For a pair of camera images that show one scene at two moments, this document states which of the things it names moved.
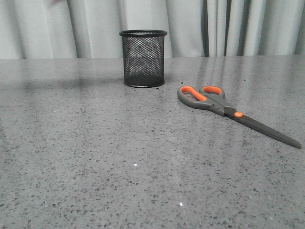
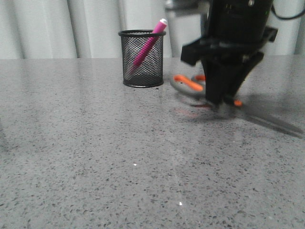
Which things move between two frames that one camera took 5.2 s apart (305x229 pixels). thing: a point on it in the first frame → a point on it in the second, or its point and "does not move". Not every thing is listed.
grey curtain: (90, 29) does not move
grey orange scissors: (212, 98) → (195, 86)
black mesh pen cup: (143, 57) does not move
